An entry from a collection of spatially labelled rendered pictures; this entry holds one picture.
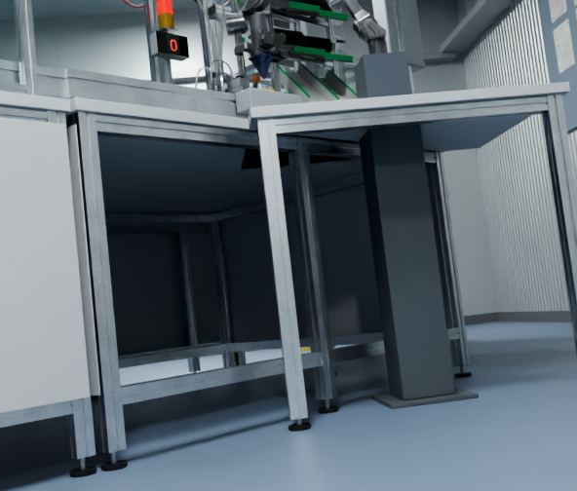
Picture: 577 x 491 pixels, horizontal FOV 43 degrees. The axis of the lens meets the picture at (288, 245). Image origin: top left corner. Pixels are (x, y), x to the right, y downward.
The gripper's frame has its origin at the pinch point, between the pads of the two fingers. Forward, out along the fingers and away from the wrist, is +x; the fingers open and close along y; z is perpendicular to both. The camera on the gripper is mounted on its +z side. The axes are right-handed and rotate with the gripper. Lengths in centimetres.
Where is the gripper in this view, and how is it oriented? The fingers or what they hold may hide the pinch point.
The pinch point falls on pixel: (263, 67)
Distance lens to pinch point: 242.7
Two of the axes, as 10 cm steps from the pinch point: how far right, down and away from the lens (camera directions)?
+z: 6.8, -1.3, -7.2
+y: 7.2, -0.3, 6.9
